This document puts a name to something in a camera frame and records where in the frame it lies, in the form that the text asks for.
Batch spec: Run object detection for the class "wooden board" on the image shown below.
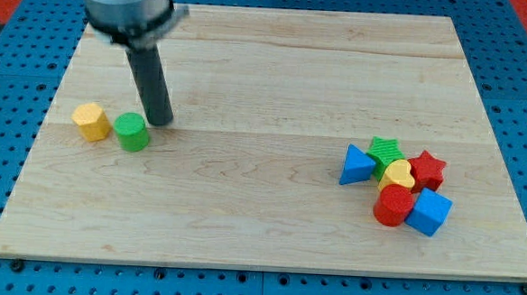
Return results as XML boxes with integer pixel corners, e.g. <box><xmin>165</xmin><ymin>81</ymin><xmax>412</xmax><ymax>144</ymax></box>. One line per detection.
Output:
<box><xmin>0</xmin><ymin>5</ymin><xmax>527</xmax><ymax>282</ymax></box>

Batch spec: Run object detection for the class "red star block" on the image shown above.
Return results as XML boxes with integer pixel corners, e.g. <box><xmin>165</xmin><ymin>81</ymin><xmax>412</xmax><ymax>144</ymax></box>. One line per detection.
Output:
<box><xmin>408</xmin><ymin>151</ymin><xmax>447</xmax><ymax>193</ymax></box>

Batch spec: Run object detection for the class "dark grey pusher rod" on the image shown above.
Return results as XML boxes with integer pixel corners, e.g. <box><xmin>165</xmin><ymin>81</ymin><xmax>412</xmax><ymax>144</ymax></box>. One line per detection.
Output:
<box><xmin>125</xmin><ymin>46</ymin><xmax>174</xmax><ymax>127</ymax></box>

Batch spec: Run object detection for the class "yellow heart block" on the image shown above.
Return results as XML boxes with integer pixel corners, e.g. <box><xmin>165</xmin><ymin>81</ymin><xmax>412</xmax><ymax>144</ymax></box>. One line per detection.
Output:
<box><xmin>377</xmin><ymin>159</ymin><xmax>415</xmax><ymax>191</ymax></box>

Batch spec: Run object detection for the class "yellow hexagon block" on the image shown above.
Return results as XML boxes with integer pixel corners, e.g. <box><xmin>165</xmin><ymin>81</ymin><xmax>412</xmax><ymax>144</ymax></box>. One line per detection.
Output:
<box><xmin>70</xmin><ymin>102</ymin><xmax>112</xmax><ymax>143</ymax></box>

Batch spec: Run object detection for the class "green cylinder block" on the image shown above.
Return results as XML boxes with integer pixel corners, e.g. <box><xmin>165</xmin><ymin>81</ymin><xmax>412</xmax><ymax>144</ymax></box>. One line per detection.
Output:
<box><xmin>113</xmin><ymin>113</ymin><xmax>150</xmax><ymax>152</ymax></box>

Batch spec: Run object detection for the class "red cylinder block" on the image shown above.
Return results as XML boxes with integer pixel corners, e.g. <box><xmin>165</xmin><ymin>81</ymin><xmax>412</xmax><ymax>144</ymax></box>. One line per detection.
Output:
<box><xmin>373</xmin><ymin>184</ymin><xmax>414</xmax><ymax>226</ymax></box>

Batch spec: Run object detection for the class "green star block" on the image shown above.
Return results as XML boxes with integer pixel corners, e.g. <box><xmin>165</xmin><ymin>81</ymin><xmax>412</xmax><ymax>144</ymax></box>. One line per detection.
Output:
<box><xmin>367</xmin><ymin>136</ymin><xmax>406</xmax><ymax>180</ymax></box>

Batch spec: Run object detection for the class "blue cube block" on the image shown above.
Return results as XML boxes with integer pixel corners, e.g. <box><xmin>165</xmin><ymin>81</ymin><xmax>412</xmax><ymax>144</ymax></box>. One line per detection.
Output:
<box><xmin>405</xmin><ymin>188</ymin><xmax>453</xmax><ymax>236</ymax></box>

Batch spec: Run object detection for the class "blue triangle block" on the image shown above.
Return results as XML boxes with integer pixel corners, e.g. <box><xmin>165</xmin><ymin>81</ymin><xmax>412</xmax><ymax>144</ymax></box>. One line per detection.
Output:
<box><xmin>338</xmin><ymin>144</ymin><xmax>375</xmax><ymax>185</ymax></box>

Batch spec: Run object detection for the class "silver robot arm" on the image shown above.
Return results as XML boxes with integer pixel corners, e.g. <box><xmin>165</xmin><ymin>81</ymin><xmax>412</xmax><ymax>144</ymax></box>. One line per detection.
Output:
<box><xmin>82</xmin><ymin>0</ymin><xmax>190</xmax><ymax>126</ymax></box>

